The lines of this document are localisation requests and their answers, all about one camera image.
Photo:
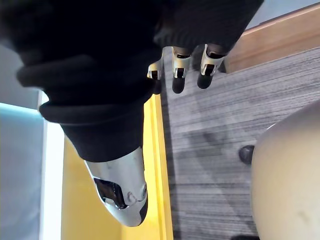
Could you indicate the dark right robot foot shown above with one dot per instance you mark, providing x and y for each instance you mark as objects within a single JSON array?
[{"x": 246, "y": 154}]

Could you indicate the yellow metal shelf unit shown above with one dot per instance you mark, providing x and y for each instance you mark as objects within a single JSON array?
[{"x": 82, "y": 200}]

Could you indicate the brown cardboard box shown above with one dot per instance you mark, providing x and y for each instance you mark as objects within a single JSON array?
[{"x": 275, "y": 37}]

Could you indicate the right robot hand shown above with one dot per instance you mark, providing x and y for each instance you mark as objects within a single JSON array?
[{"x": 95, "y": 75}]

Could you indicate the silver robot body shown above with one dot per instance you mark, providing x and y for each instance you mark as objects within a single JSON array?
[{"x": 287, "y": 175}]

